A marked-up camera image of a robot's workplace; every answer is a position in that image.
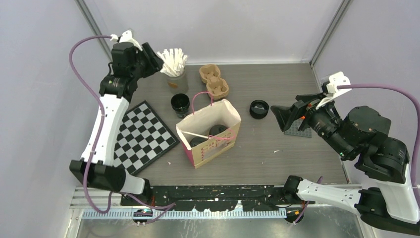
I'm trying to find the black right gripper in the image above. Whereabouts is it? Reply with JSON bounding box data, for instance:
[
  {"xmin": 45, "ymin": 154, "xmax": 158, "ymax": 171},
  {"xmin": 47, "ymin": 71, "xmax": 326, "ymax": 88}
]
[{"xmin": 268, "ymin": 89, "xmax": 350, "ymax": 156}]

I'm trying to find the brown cardboard cup carrier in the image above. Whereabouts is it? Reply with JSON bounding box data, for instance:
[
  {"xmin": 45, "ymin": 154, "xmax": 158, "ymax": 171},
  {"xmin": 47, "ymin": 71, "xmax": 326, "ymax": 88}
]
[{"xmin": 199, "ymin": 64, "xmax": 229, "ymax": 100}]

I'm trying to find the single white straw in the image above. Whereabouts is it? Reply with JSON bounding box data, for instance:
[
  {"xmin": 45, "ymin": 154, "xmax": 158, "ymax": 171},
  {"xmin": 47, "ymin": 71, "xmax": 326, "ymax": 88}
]
[{"xmin": 180, "ymin": 130, "xmax": 210, "ymax": 139}]

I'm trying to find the black coffee lid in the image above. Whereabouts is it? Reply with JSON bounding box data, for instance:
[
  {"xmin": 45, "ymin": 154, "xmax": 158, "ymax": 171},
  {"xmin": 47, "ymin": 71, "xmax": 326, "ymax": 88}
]
[
  {"xmin": 189, "ymin": 136, "xmax": 207, "ymax": 148},
  {"xmin": 209, "ymin": 124, "xmax": 227, "ymax": 136}
]

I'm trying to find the paper bag with pink handles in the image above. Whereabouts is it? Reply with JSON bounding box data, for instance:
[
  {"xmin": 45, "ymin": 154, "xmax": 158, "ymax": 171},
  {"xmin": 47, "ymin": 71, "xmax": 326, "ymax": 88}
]
[{"xmin": 175, "ymin": 92, "xmax": 242, "ymax": 169}]

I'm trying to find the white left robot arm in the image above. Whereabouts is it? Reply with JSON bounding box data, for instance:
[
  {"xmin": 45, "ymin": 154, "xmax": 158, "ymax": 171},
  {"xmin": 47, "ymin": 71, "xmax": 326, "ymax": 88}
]
[{"xmin": 69, "ymin": 42, "xmax": 163, "ymax": 205}]

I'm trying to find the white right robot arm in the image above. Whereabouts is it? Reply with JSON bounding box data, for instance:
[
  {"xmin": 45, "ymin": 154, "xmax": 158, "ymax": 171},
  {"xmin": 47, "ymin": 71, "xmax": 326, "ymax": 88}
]
[{"xmin": 270, "ymin": 94, "xmax": 420, "ymax": 236}]

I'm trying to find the white paper straws bundle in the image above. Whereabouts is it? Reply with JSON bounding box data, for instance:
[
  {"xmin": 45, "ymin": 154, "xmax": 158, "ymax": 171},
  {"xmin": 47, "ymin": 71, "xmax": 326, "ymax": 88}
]
[{"xmin": 157, "ymin": 48, "xmax": 189, "ymax": 77}]

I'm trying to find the grey lego baseplate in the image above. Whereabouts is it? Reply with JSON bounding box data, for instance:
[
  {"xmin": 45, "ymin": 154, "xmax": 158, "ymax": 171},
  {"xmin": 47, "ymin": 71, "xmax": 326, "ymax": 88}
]
[{"xmin": 284, "ymin": 119, "xmax": 312, "ymax": 138}]

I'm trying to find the grey straw holder cup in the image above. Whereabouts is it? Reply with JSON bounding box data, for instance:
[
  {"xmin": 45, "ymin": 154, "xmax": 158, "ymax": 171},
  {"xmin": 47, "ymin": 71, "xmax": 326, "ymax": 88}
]
[{"xmin": 166, "ymin": 71, "xmax": 189, "ymax": 95}]

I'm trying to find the stack of black cups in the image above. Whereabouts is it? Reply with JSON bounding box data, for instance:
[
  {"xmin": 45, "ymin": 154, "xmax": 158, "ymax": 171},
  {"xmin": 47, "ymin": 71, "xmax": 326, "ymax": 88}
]
[{"xmin": 170, "ymin": 93, "xmax": 190, "ymax": 119}]

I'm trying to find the black white chessboard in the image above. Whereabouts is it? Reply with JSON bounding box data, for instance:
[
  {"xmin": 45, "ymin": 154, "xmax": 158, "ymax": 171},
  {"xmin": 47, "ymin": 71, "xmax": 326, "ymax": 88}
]
[{"xmin": 113, "ymin": 100, "xmax": 180, "ymax": 175}]

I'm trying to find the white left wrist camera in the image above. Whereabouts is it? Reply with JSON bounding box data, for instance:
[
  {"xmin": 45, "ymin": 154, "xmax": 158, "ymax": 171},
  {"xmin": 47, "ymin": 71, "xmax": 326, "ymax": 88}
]
[{"xmin": 110, "ymin": 30, "xmax": 143, "ymax": 51}]

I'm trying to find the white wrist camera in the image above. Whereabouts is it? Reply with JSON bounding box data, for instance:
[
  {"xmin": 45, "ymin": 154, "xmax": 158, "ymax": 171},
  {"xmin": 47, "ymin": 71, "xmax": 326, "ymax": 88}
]
[
  {"xmin": 316, "ymin": 71, "xmax": 351, "ymax": 110},
  {"xmin": 110, "ymin": 30, "xmax": 143, "ymax": 51}
]

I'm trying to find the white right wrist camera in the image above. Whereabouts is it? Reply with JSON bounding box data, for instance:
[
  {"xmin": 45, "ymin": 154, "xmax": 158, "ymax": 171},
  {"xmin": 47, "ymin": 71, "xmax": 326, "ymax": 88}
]
[{"xmin": 316, "ymin": 71, "xmax": 351, "ymax": 110}]

